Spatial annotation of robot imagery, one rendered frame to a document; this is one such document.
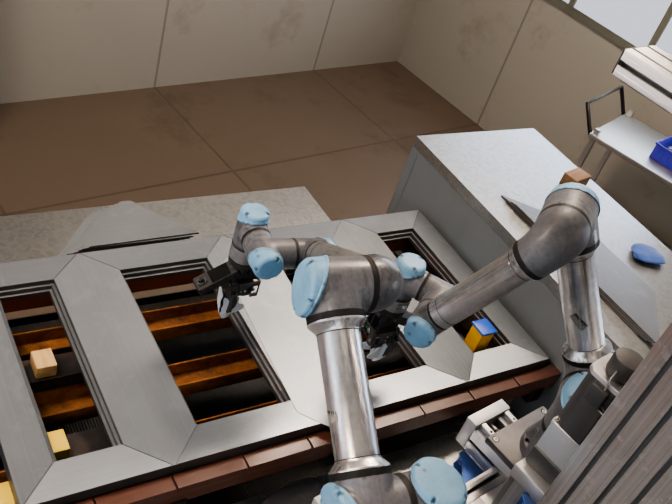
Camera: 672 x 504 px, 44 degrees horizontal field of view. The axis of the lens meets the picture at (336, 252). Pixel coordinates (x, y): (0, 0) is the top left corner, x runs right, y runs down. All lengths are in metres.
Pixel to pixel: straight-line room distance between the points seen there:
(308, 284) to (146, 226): 1.17
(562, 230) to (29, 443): 1.23
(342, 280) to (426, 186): 1.47
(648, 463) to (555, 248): 0.49
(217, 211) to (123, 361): 0.86
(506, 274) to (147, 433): 0.90
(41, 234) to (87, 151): 1.75
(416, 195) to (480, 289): 1.27
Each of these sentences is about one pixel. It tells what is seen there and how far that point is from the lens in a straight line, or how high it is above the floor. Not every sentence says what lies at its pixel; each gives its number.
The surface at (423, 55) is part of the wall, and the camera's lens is 6.01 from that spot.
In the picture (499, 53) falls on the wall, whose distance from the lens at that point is 5.57.
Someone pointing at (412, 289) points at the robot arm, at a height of 1.21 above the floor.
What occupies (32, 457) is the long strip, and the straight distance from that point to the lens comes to 1.94.
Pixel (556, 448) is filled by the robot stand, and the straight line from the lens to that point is 1.65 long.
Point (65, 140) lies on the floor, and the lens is 4.40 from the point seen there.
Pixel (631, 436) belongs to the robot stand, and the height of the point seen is 1.54.
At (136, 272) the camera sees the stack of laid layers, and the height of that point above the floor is 0.84.
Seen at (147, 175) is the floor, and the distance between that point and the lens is 4.23.
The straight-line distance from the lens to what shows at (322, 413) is 2.14.
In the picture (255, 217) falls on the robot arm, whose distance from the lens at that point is 1.97.
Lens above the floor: 2.43
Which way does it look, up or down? 37 degrees down
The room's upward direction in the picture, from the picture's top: 20 degrees clockwise
